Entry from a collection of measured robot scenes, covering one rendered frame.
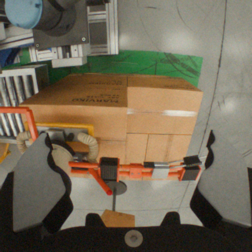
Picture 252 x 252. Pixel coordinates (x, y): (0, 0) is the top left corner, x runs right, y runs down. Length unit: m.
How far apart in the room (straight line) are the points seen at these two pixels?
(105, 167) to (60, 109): 0.39
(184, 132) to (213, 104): 0.79
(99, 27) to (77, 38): 0.84
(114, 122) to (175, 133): 0.71
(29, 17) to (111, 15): 1.06
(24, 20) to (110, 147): 0.71
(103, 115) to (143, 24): 1.13
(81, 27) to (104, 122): 0.45
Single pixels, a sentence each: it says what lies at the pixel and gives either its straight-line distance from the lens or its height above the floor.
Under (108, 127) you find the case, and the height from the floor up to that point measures 0.94.
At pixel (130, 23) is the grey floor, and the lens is 1.64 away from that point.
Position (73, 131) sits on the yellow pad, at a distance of 0.69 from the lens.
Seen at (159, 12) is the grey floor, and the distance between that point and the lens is 1.70.
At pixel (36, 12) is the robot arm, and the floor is 1.27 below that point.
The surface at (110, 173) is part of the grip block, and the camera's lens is 0.64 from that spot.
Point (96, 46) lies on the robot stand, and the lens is 1.43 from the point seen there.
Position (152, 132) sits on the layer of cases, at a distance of 1.29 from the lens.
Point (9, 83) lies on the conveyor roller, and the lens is 1.47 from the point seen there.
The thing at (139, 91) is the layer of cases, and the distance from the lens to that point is 1.13.
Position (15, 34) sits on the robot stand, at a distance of 0.86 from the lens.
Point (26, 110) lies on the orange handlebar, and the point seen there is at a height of 1.19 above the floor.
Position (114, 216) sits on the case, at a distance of 2.03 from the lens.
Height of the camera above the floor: 1.63
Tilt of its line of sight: 61 degrees down
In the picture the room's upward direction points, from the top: 180 degrees counter-clockwise
